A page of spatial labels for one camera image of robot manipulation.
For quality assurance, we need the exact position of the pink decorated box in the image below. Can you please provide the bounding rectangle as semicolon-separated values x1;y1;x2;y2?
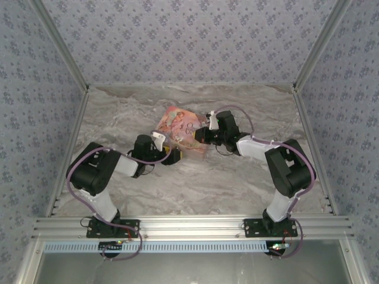
155;106;213;161

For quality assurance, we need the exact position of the small controller board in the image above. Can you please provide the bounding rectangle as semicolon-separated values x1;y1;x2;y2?
98;240;124;253
267;241;290;256

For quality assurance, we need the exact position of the thin aluminium table end rail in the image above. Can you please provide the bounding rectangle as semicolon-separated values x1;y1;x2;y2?
88;83;296;89

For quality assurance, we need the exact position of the wide aluminium mounting rail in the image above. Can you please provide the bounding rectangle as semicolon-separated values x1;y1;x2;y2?
31;215;355;240

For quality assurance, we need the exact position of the aluminium table side rail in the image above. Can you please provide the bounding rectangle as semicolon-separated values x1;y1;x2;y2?
293;87;339;217
44;87;91;218

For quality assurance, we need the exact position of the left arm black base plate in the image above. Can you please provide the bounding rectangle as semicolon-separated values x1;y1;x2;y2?
85;217;140;239

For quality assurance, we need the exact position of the white slotted cable duct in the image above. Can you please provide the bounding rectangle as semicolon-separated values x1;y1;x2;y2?
43;240;336;254

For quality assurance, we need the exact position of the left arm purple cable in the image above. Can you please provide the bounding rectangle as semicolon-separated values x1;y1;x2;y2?
66;146;173;262

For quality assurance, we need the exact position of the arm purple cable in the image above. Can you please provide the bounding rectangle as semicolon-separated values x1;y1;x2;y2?
66;146;173;262
214;105;317;260

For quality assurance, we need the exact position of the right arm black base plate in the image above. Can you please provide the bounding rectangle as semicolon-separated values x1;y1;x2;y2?
243;218;298;238

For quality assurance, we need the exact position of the aluminium upright frame post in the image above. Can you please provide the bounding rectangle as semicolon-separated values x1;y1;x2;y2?
292;0;355;92
28;0;91;92

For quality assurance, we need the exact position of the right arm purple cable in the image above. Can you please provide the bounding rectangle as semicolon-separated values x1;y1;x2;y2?
214;105;317;260

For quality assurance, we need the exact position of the aluminium lower frame leg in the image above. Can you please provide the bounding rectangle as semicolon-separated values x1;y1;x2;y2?
14;239;45;284
339;238;368;284

